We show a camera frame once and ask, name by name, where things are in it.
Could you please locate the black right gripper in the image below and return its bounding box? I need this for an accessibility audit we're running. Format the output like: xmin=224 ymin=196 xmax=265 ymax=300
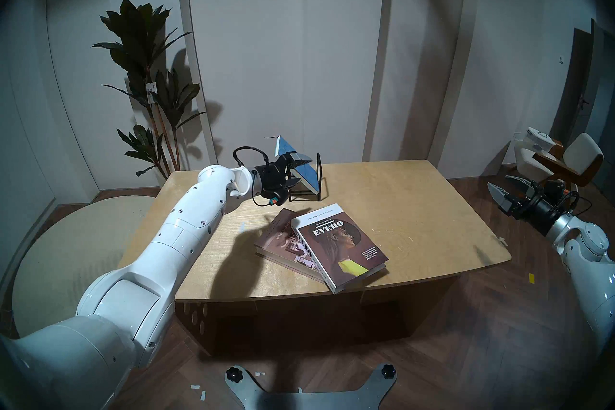
xmin=487 ymin=175 xmax=582 ymax=237

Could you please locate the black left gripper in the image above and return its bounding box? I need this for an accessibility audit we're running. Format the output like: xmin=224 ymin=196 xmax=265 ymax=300
xmin=252 ymin=151 xmax=314 ymax=208

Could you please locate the blue cover book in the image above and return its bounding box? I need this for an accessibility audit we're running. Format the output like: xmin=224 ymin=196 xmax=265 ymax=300
xmin=274 ymin=135 xmax=320 ymax=196

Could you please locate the large brown HOMES book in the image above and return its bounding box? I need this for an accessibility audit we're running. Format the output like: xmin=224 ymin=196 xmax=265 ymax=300
xmin=254 ymin=208 xmax=327 ymax=284

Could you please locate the dark book with yellow mark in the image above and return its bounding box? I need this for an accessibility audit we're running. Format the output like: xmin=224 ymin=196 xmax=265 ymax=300
xmin=291 ymin=203 xmax=389 ymax=294

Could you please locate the white plastic device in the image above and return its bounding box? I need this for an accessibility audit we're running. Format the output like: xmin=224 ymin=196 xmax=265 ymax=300
xmin=525 ymin=127 xmax=556 ymax=153

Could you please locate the wooden armchair with white cushions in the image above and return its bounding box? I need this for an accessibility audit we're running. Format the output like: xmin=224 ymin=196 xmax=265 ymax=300
xmin=509 ymin=133 xmax=604 ymax=203

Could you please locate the wooden table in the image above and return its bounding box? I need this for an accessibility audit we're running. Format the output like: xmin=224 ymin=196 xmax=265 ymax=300
xmin=118 ymin=159 xmax=511 ymax=357

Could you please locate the grey door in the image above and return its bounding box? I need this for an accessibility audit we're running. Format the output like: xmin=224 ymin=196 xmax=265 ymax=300
xmin=553 ymin=20 xmax=615 ymax=193

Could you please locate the dark green potted plant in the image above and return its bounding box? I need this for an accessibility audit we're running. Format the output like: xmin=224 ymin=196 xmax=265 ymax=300
xmin=91 ymin=0 xmax=207 ymax=179

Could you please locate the round cream rug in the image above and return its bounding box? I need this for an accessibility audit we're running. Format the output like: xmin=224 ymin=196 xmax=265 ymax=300
xmin=11 ymin=195 xmax=157 ymax=337

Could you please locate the black wire bookend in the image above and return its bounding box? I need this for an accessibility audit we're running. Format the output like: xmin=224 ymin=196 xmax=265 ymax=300
xmin=288 ymin=152 xmax=328 ymax=202

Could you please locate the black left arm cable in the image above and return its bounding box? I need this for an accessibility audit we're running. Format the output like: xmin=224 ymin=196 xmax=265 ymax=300
xmin=233 ymin=146 xmax=270 ymax=208

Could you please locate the grey metal base plate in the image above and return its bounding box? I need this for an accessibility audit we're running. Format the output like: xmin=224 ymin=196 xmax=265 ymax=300
xmin=226 ymin=363 xmax=398 ymax=410

